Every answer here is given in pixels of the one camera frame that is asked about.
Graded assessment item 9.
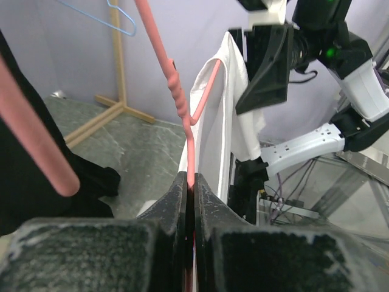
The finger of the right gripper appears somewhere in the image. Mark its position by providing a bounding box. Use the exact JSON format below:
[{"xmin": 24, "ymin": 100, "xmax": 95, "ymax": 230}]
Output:
[{"xmin": 235, "ymin": 26, "xmax": 294, "ymax": 115}]

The pink wire hanger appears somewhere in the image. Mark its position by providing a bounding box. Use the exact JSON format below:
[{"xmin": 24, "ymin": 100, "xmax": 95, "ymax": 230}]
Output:
[{"xmin": 0, "ymin": 0, "xmax": 222, "ymax": 292}]

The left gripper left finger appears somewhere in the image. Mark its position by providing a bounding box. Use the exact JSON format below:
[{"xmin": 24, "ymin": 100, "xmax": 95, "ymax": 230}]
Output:
[{"xmin": 1, "ymin": 172, "xmax": 187, "ymax": 291}]

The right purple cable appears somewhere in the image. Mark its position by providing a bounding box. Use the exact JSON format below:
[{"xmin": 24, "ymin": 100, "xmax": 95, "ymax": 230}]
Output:
[{"xmin": 375, "ymin": 68, "xmax": 389, "ymax": 100}]

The black t shirt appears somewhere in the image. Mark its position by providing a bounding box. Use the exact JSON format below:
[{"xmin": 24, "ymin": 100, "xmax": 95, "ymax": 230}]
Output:
[{"xmin": 0, "ymin": 30, "xmax": 122, "ymax": 237}]

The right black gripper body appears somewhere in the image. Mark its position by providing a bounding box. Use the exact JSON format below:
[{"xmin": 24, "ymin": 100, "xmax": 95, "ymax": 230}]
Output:
[{"xmin": 229, "ymin": 24, "xmax": 320, "ymax": 79}]

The white t shirt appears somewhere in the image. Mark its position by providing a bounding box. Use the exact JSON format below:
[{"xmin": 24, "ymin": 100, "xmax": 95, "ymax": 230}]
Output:
[{"xmin": 190, "ymin": 32, "xmax": 266, "ymax": 203}]

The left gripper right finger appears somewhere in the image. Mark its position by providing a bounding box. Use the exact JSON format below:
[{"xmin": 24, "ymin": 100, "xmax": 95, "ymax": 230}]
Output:
[{"xmin": 194, "ymin": 174, "xmax": 388, "ymax": 291}]

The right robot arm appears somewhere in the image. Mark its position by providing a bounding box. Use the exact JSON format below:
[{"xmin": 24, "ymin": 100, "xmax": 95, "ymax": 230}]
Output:
[{"xmin": 227, "ymin": 1, "xmax": 388, "ymax": 224}]

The blue hanger right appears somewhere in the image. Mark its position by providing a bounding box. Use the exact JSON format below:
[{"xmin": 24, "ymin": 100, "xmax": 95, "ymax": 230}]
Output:
[{"xmin": 56, "ymin": 0, "xmax": 137, "ymax": 37}]

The light wooden clothes rack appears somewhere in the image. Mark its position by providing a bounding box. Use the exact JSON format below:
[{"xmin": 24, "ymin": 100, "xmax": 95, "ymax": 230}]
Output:
[{"xmin": 64, "ymin": 1, "xmax": 156, "ymax": 148}]

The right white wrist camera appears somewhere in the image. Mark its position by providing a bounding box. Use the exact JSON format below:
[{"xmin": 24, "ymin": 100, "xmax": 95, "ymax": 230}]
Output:
[{"xmin": 238, "ymin": 0, "xmax": 287, "ymax": 31}]

